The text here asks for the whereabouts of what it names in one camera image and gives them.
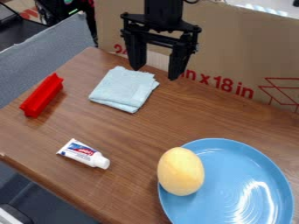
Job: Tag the grey fabric partition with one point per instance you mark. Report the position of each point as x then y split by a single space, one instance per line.
30 61

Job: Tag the black equipment in background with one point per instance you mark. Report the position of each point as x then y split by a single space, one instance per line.
57 10

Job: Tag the light blue folded cloth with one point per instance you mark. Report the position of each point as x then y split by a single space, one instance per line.
125 89

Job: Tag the blue plate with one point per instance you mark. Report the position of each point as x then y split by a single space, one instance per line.
246 190

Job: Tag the yellow ball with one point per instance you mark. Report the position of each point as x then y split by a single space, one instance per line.
181 171

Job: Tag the cardboard box wall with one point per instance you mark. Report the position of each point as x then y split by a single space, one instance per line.
248 53

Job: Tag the white toothpaste tube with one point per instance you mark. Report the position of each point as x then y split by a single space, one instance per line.
82 153

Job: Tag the red plastic block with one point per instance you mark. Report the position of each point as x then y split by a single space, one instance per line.
42 96

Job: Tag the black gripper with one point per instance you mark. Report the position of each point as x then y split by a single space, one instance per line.
161 27

